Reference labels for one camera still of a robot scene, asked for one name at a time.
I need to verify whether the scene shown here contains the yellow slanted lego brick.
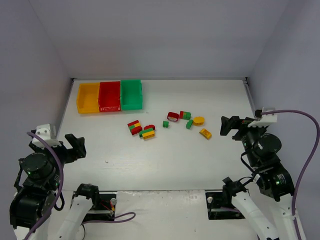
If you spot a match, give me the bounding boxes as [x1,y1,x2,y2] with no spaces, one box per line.
[199,128,212,140]

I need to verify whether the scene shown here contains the yellow round lego brick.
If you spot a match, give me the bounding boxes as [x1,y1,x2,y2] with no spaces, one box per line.
[193,116,205,126]

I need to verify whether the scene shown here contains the green curved lego brick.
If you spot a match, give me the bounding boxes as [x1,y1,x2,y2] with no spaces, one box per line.
[186,119,193,130]

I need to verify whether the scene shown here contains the red green lego block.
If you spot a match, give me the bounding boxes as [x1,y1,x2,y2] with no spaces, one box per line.
[179,111,191,120]

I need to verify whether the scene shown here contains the red hollow lego brick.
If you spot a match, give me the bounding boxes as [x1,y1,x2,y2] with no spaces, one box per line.
[167,111,180,122]

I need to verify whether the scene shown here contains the small green lego brick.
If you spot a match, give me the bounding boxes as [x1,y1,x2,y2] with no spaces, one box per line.
[162,121,169,128]

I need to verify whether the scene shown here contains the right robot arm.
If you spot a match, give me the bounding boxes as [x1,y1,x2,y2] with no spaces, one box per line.
[220,116,303,240]

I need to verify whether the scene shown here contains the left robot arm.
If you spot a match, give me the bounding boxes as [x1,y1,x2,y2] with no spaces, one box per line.
[9,131,87,240]

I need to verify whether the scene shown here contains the yellow plastic bin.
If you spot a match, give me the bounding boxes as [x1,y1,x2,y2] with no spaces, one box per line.
[76,82,100,114]

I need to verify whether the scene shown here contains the red plastic bin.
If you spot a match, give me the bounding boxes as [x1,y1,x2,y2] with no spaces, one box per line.
[98,81,121,112]

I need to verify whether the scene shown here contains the red green yellow lego stack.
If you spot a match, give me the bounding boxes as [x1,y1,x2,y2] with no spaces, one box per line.
[127,120,143,136]

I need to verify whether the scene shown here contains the green plastic bin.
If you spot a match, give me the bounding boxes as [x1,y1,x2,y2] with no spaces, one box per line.
[120,79,143,111]

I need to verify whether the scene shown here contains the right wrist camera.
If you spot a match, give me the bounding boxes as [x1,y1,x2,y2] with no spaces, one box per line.
[248,107,278,128]

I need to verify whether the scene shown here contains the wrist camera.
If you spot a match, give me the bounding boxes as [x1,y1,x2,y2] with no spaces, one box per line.
[248,107,278,128]
[34,123,61,148]

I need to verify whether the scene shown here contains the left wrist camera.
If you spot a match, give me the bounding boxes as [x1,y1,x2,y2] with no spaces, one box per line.
[34,123,61,148]

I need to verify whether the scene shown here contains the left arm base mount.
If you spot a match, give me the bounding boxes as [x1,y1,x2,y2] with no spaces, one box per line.
[68,184,117,224]

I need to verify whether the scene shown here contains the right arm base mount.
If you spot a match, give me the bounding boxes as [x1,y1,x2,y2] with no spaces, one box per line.
[205,190,245,221]

